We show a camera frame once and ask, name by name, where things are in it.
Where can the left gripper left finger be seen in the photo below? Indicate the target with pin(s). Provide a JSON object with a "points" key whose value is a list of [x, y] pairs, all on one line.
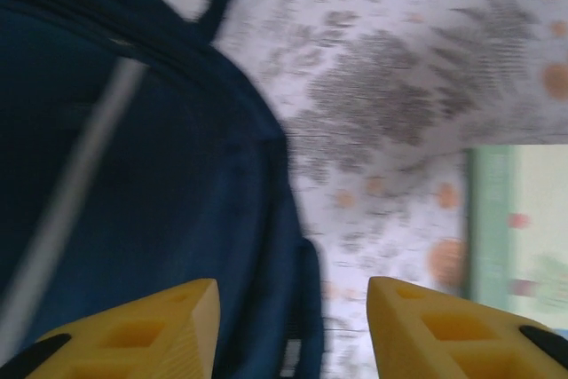
{"points": [[146, 334]]}

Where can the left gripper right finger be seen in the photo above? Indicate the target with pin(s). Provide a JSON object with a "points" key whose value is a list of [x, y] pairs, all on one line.
{"points": [[444, 339]]}

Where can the green book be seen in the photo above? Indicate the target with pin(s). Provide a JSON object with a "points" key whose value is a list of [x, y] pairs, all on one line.
{"points": [[523, 228]]}

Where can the navy blue backpack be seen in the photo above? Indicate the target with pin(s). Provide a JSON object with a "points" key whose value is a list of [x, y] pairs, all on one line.
{"points": [[155, 175]]}

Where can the floral tablecloth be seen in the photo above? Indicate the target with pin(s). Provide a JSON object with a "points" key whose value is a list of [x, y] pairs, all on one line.
{"points": [[399, 64]]}

